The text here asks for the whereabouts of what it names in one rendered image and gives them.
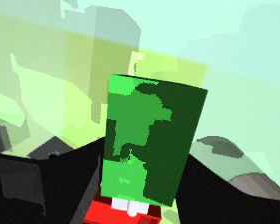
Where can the red tray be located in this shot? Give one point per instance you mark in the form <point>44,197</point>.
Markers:
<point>100,212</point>

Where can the green gauge with short grey pin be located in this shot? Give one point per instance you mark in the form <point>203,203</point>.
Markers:
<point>150,127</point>

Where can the grey mug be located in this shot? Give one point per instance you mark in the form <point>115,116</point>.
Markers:
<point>257,185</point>

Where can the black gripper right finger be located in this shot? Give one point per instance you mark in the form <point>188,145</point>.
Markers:
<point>205,198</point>

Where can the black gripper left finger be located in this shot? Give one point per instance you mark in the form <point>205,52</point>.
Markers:
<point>61,189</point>

